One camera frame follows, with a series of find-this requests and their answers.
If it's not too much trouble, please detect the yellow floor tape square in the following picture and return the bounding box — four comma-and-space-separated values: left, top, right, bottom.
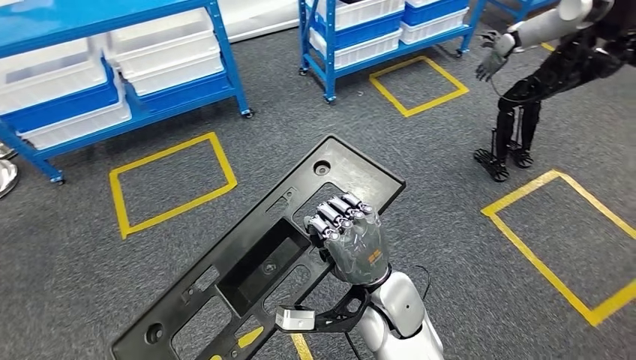
479, 169, 636, 329
207, 325, 315, 360

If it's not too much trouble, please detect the black plastic panel part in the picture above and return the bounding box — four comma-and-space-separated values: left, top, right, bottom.
109, 133, 407, 360

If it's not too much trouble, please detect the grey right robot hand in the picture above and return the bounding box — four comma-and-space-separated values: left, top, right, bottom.
304, 190, 391, 290

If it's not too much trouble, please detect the standing humanoid robot hand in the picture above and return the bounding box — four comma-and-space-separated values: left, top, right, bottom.
474, 30, 518, 83

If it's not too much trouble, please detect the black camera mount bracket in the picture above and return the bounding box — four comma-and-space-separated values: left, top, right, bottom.
277, 286, 371, 334

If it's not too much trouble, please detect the blue steel shelf rack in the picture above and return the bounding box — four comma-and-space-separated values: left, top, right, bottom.
297, 0, 491, 105
489, 0, 563, 23
0, 0, 255, 186

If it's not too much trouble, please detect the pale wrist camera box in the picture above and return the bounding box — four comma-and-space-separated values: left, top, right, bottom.
274, 305, 316, 332

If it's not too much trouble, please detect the standing humanoid robot body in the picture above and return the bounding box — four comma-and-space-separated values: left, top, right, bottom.
472, 0, 636, 184

